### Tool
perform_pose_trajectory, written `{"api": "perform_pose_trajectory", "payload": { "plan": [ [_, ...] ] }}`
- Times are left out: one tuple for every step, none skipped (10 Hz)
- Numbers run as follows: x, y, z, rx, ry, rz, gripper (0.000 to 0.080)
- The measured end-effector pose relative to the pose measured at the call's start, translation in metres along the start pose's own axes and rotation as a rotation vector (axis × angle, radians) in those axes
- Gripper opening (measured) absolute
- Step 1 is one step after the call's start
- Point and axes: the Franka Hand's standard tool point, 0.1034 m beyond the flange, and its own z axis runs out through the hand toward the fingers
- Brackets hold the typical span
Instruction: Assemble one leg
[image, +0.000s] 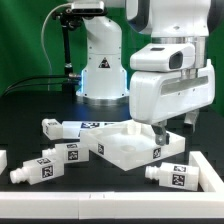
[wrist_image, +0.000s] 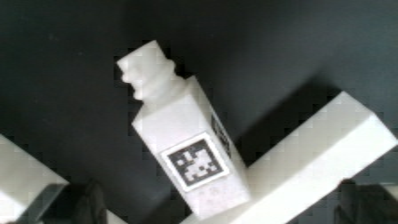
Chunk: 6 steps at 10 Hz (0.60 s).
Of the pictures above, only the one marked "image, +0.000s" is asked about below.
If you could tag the silver camera on stand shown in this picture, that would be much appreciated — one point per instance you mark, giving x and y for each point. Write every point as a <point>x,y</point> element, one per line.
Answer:
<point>88,7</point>

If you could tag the white tag sheet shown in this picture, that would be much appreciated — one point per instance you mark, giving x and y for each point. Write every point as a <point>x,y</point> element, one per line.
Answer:
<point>72,129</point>

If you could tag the white square table top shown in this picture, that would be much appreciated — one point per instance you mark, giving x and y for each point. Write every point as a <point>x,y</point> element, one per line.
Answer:
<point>130,144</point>

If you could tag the black camera stand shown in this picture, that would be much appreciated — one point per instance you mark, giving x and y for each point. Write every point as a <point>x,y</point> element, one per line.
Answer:
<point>69,22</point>

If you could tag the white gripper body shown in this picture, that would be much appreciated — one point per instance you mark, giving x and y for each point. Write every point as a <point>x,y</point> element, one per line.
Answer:
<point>155,97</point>

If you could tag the white U-shaped fence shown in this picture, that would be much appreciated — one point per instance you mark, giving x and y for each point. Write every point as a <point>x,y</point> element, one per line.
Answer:
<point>208,203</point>

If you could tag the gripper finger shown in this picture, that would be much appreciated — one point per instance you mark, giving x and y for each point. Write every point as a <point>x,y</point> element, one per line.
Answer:
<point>159,129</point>
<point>191,117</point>

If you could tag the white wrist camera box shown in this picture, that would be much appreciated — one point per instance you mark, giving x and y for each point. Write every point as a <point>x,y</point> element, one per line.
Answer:
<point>163,57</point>

